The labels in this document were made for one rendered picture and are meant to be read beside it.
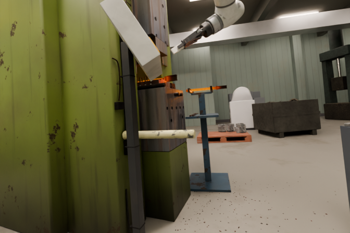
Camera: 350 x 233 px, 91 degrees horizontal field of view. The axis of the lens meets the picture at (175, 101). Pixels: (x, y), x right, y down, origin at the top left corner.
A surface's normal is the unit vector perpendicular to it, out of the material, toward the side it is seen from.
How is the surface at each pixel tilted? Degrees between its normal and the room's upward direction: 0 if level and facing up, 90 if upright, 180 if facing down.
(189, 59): 90
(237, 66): 90
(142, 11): 90
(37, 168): 90
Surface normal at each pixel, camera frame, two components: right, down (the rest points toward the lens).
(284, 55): -0.16, -0.03
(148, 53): 0.05, -0.04
